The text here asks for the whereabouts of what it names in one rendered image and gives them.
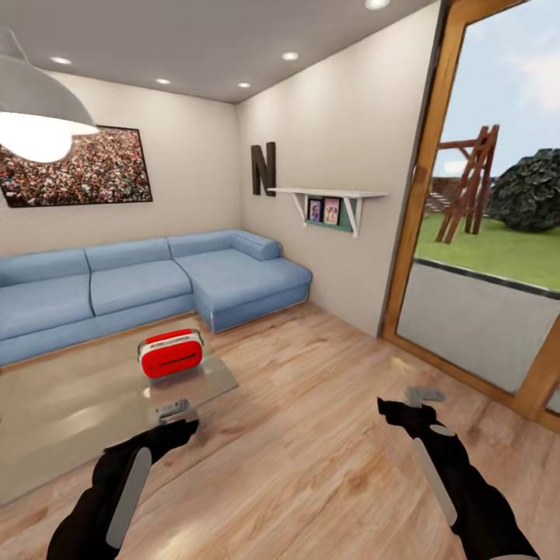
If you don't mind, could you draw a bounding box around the radio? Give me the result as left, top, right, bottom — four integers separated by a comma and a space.
138, 329, 203, 378

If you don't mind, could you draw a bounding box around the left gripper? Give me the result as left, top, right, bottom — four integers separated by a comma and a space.
145, 419, 200, 459

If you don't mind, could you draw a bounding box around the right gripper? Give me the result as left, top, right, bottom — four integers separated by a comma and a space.
377, 397, 435, 432

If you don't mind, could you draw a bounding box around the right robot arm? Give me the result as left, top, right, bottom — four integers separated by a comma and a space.
377, 387, 541, 560

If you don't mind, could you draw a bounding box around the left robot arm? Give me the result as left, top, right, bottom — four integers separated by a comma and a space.
46, 399, 200, 560

